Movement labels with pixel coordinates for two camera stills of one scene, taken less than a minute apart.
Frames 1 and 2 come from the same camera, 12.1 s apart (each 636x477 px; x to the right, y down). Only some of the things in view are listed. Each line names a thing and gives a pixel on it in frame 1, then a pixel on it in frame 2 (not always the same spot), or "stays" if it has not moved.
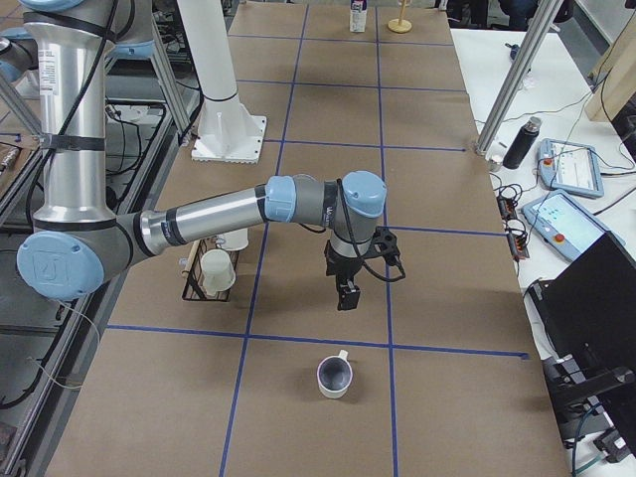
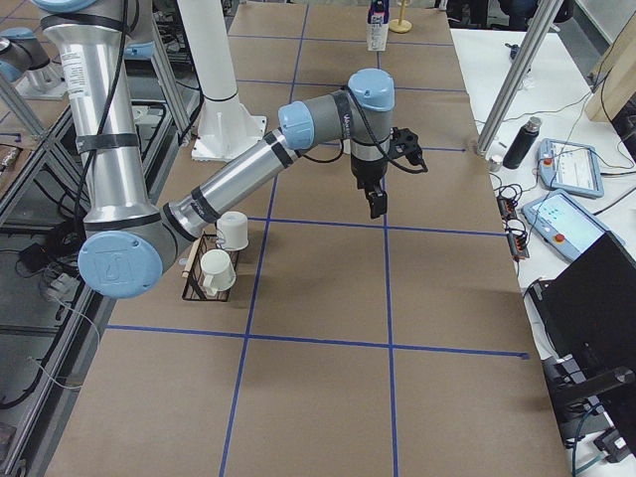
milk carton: x=358 y=15 to x=377 y=35
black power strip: x=517 y=239 stays
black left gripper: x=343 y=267 to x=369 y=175
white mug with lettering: x=233 y=240 stays
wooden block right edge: x=612 y=79 stays
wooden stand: x=399 y=25 stays
